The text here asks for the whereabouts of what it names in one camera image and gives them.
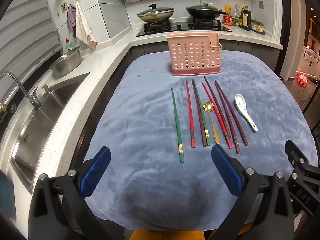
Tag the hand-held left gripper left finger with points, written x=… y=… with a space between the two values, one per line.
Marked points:
x=96 y=170

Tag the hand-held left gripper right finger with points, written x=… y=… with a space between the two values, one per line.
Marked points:
x=225 y=170

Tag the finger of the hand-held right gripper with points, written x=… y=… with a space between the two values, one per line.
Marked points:
x=297 y=158

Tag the purple chopstick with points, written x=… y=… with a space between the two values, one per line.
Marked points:
x=211 y=93
x=237 y=147

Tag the red chopstick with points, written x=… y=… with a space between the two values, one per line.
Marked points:
x=190 y=115
x=228 y=142

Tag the green chopstick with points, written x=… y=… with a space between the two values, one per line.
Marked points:
x=177 y=125
x=207 y=140

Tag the dark brown chopstick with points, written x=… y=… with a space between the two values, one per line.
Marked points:
x=243 y=138
x=203 y=138

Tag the gold flower spoon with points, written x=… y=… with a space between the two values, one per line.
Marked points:
x=207 y=106

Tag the white ceramic spoon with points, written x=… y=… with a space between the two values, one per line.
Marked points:
x=240 y=102

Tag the pink perforated utensil basket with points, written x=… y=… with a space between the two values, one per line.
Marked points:
x=195 y=55

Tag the blue fleece blanket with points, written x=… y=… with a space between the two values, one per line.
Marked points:
x=140 y=120

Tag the stainless steel sink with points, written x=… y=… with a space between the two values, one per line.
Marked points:
x=50 y=120

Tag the red crate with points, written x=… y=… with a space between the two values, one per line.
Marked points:
x=302 y=80

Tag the yellow stool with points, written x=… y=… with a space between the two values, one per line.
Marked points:
x=165 y=235

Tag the teal flat object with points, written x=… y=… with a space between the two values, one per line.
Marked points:
x=6 y=195

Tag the metal sink knob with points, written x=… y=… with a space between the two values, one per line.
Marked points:
x=46 y=89

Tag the white cabinet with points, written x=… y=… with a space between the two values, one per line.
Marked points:
x=311 y=55

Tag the white kitchen counter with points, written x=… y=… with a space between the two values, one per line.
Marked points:
x=100 y=62

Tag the metal colander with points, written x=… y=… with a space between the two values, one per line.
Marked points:
x=66 y=62

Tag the chrome faucet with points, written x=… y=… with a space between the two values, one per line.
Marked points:
x=15 y=76

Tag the green dish soap bottle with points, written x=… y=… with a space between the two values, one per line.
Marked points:
x=69 y=45

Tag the wooden display shelf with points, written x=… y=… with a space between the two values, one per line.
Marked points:
x=313 y=27

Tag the spice jar rack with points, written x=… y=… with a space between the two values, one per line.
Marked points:
x=258 y=27

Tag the white hanging towel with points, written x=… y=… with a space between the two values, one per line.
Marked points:
x=83 y=25

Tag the small green cap jar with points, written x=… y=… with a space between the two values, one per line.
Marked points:
x=236 y=22

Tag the black gas stove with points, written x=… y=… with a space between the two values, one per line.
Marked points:
x=185 y=27

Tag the dark soy sauce bottle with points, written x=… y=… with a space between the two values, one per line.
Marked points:
x=245 y=18

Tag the red seasoning can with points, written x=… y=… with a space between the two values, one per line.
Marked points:
x=228 y=20

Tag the purple hanging cloth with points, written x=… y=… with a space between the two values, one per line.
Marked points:
x=71 y=17

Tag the white window blinds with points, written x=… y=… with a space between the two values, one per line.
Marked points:
x=22 y=30

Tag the clear plastic bottle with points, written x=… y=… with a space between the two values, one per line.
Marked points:
x=237 y=11

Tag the black wok with lid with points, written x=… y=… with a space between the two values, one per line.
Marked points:
x=203 y=11

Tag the yellow seasoning packet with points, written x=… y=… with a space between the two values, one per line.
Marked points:
x=227 y=9

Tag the yellow cap oil bottle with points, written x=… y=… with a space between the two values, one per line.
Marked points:
x=246 y=6

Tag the beige wok with lid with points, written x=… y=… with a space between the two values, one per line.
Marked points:
x=155 y=13

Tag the brown wall switch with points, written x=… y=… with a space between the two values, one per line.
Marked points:
x=261 y=5

